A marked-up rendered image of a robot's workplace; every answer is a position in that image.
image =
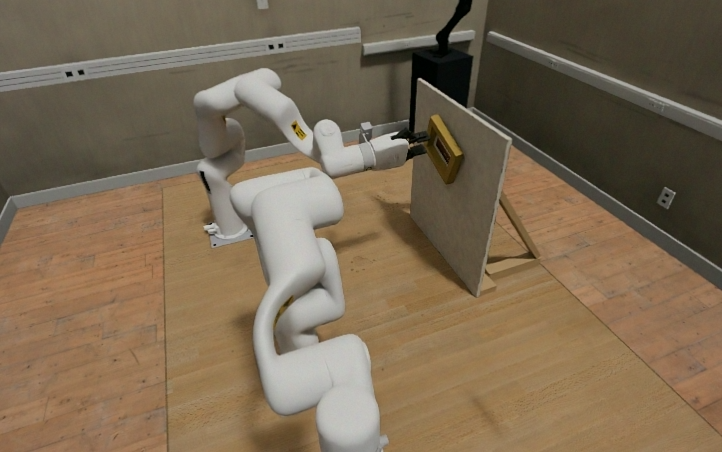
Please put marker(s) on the yellow picture frame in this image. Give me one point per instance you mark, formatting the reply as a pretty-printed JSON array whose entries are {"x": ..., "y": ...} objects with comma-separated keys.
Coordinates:
[{"x": 443, "y": 150}]

